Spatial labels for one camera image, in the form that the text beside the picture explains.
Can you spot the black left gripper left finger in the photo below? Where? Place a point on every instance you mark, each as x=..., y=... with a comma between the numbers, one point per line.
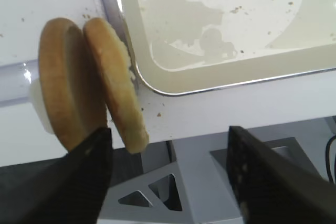
x=71, y=190

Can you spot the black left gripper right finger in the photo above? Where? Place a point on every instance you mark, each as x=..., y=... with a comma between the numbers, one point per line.
x=269, y=188

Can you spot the pale bun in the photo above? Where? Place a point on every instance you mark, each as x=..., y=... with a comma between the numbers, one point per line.
x=113, y=63

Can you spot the brown bun bottom outer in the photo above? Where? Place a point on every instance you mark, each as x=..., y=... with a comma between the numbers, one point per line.
x=70, y=84

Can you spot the left lower clear pusher track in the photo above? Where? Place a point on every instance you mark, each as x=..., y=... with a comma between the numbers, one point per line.
x=20, y=84

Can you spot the metal serving tray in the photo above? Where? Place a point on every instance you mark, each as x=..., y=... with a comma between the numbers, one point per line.
x=187, y=46

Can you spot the left clear long divider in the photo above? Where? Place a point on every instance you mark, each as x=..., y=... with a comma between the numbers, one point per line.
x=114, y=13

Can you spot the grey metal table frame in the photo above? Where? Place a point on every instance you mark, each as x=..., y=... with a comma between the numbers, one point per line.
x=185, y=181

